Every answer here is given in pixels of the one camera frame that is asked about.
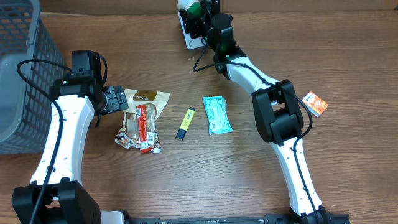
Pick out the green lid jar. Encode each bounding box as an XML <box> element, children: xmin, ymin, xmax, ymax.
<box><xmin>177</xmin><ymin>0</ymin><xmax>204</xmax><ymax>16</ymax></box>

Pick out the brown cookie bag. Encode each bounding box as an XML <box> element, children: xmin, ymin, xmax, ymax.
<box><xmin>115</xmin><ymin>89</ymin><xmax>170</xmax><ymax>154</ymax></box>

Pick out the red snack bar wrapper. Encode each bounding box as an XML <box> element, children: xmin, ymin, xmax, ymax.
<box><xmin>136</xmin><ymin>104</ymin><xmax>150</xmax><ymax>153</ymax></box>

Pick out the yellow highlighter marker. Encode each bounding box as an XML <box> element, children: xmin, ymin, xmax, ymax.
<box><xmin>175</xmin><ymin>107</ymin><xmax>196</xmax><ymax>141</ymax></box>

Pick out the teal tissue packet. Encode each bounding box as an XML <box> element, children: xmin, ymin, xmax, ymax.
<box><xmin>203</xmin><ymin>96</ymin><xmax>233</xmax><ymax>135</ymax></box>

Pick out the orange snack packet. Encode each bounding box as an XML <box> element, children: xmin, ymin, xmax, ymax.
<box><xmin>302</xmin><ymin>91</ymin><xmax>328</xmax><ymax>117</ymax></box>

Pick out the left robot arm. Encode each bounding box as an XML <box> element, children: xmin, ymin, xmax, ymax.
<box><xmin>12</xmin><ymin>50</ymin><xmax>129</xmax><ymax>223</ymax></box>

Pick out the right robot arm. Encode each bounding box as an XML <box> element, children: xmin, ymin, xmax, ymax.
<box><xmin>177</xmin><ymin>0</ymin><xmax>330</xmax><ymax>223</ymax></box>

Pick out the white barcode scanner stand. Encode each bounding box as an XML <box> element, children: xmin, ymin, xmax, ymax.
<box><xmin>178</xmin><ymin>9</ymin><xmax>206</xmax><ymax>50</ymax></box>

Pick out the grey plastic mesh basket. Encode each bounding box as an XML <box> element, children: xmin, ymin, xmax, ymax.
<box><xmin>1</xmin><ymin>0</ymin><xmax>65</xmax><ymax>154</ymax></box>

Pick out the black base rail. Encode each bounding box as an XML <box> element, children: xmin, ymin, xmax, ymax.
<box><xmin>99</xmin><ymin>213</ymin><xmax>352</xmax><ymax>224</ymax></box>

